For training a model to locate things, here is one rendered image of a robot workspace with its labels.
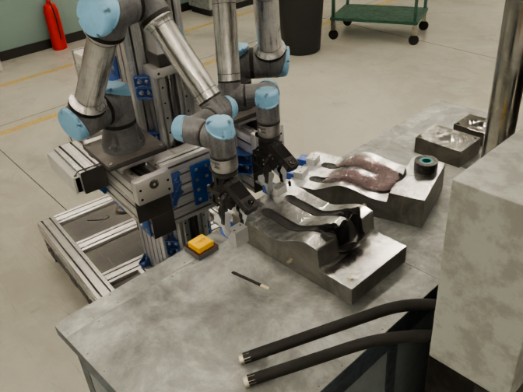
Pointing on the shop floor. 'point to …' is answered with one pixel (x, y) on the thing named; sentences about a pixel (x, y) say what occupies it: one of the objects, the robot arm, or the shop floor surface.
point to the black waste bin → (301, 26)
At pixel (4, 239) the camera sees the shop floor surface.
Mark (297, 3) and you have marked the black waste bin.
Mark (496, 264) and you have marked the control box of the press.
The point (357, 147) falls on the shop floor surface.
